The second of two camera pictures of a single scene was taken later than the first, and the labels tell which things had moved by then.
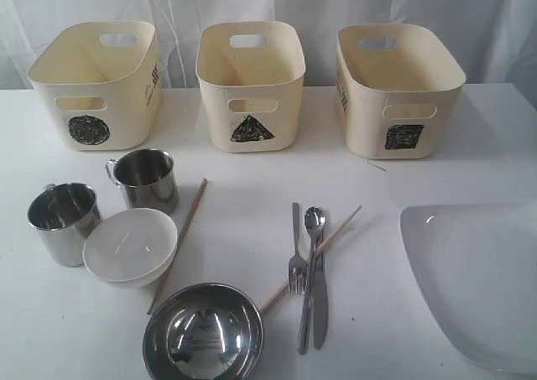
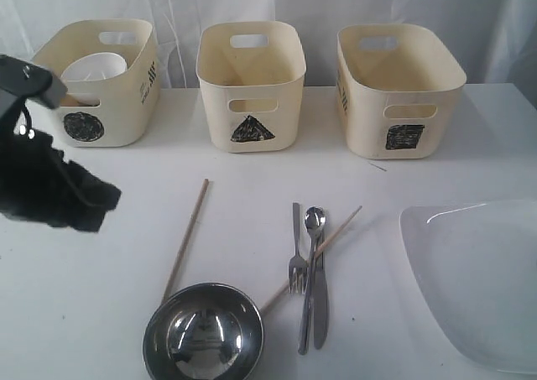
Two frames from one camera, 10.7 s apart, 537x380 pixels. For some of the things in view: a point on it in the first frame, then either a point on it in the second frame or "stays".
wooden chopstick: x=177 y=244 → x=185 y=241
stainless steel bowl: x=205 y=331 stays
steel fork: x=297 y=266 stays
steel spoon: x=314 y=221 stays
